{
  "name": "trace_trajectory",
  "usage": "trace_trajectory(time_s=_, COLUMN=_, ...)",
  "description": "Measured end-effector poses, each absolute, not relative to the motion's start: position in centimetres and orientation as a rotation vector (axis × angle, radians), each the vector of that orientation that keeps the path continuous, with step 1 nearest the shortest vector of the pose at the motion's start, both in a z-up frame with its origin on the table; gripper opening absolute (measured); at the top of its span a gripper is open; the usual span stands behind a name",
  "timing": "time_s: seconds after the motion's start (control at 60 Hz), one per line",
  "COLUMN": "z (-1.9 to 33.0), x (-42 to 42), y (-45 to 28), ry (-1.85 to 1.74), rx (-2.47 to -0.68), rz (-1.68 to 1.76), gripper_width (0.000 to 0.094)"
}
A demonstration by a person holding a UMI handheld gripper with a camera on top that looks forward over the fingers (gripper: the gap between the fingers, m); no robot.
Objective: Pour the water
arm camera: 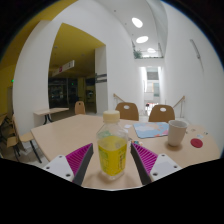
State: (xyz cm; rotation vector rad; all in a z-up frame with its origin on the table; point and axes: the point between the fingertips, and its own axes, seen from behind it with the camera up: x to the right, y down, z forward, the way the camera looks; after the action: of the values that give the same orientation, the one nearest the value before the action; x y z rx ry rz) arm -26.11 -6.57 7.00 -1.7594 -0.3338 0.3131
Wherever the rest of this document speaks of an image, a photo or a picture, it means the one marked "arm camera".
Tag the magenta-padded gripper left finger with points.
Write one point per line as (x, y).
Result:
(75, 160)

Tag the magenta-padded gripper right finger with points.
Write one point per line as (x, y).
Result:
(150, 160)

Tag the clear bottle with yellow label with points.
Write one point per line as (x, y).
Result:
(112, 153)

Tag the colourful printed mouse pad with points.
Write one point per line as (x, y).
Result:
(151, 130)

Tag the beige cup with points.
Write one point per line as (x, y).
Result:
(176, 133)

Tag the small white card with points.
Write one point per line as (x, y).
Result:
(127, 126)

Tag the wooden chair with round hole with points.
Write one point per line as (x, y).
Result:
(161, 115)
(126, 112)

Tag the flat round red coaster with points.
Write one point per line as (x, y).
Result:
(196, 143)

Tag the small distant wooden chair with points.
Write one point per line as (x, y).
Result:
(80, 108)

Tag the wooden chair with metal legs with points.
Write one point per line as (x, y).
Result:
(26, 136)

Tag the distant light wooden table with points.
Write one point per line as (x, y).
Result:
(50, 111)

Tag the wooden stair handrail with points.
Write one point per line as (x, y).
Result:
(118, 98)
(180, 100)

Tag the dark pillar sign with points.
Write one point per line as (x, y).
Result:
(101, 78)

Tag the hanging white sign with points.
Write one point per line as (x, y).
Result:
(65, 67)

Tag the green potted plant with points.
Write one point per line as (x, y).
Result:
(137, 54)

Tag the oval ceiling lights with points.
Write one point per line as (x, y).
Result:
(137, 22)

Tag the grey wall lamp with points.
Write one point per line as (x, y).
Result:
(195, 50)

